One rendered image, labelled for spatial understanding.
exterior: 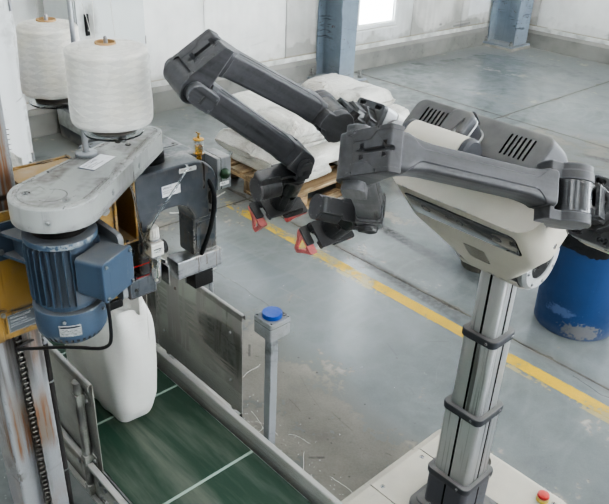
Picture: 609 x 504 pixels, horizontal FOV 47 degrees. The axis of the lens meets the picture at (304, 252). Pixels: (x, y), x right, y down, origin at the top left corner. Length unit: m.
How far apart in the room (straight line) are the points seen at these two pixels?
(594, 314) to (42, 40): 2.83
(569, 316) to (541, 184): 2.49
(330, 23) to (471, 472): 6.09
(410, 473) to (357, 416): 0.63
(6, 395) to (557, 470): 2.04
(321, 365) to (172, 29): 4.05
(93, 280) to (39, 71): 0.49
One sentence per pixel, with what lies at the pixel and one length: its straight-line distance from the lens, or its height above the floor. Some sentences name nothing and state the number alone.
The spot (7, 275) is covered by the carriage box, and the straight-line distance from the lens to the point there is 1.68.
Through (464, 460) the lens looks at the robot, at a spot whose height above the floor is 0.53.
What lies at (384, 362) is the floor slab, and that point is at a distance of 3.33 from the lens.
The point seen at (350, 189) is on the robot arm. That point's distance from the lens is 1.12.
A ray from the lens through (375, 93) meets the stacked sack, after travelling 5.14.
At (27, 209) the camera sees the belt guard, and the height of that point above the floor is 1.42.
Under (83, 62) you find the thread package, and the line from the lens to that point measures 1.42.
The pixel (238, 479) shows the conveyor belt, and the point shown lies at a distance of 2.23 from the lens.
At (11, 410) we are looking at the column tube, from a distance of 1.95.
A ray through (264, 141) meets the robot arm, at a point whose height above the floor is 1.49.
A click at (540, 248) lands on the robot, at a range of 1.53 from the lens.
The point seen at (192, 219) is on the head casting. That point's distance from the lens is 1.88.
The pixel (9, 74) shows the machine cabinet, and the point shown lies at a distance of 4.55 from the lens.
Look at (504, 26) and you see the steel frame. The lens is 10.23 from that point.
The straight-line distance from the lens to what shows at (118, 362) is 2.27.
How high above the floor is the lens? 2.01
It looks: 29 degrees down
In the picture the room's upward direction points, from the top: 3 degrees clockwise
